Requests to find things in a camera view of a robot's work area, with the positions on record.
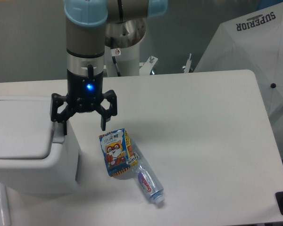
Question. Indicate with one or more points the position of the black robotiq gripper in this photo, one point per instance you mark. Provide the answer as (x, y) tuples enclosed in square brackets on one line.
[(85, 94)]

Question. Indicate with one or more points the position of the grey trash can push button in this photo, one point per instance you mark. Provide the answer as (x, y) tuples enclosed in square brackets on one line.
[(58, 133)]

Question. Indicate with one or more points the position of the white trash can lid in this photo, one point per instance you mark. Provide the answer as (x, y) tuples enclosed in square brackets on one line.
[(25, 128)]

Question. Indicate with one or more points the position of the white trash can body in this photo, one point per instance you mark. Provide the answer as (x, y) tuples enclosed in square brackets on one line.
[(55, 174)]

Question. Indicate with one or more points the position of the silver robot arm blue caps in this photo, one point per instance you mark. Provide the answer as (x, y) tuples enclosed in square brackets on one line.
[(86, 22)]

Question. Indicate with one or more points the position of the colourful cartoon snack bag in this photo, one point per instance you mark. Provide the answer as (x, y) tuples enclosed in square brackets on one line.
[(118, 152)]

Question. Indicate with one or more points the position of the clear plastic water bottle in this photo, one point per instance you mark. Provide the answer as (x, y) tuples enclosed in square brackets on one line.
[(146, 178)]

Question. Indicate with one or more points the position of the white superior umbrella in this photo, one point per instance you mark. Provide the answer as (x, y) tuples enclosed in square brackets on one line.
[(251, 42)]

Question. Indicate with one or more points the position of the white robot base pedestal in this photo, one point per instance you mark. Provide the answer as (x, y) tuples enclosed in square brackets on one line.
[(123, 54)]

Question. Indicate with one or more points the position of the white metal mounting frame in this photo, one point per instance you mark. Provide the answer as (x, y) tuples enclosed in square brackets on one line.
[(121, 68)]

